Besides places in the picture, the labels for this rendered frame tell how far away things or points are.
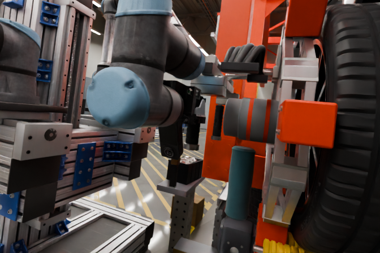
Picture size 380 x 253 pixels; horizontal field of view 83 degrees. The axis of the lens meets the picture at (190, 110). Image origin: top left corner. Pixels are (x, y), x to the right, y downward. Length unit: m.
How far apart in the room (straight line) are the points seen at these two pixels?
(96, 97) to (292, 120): 0.28
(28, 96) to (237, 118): 0.63
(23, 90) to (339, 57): 0.79
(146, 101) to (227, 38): 0.97
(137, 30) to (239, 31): 0.95
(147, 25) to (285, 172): 0.36
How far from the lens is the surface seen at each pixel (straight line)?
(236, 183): 0.84
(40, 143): 0.68
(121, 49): 0.29
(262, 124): 0.66
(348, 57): 0.46
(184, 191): 1.17
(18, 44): 0.80
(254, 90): 3.07
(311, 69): 0.48
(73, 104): 1.05
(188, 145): 0.57
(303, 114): 0.37
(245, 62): 0.53
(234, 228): 1.01
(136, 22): 0.30
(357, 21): 0.53
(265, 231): 0.74
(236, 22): 1.23
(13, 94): 0.78
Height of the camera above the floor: 0.84
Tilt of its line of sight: 1 degrees up
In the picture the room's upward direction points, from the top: 7 degrees clockwise
